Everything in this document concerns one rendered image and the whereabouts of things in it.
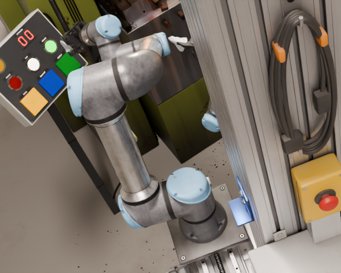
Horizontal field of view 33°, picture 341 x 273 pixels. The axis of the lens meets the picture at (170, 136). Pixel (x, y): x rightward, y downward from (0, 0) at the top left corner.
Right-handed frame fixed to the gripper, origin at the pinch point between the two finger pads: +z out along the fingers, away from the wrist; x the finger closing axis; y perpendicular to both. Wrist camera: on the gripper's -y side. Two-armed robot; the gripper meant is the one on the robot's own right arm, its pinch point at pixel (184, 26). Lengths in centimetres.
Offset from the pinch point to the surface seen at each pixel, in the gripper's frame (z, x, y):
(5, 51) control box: 18, -61, -18
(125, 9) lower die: 31.0, -11.1, 2.0
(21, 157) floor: 95, -88, 100
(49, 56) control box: 17, -48, -7
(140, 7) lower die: 30.7, -4.8, 4.6
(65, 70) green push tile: 13.0, -46.2, -0.7
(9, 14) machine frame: 89, -51, 12
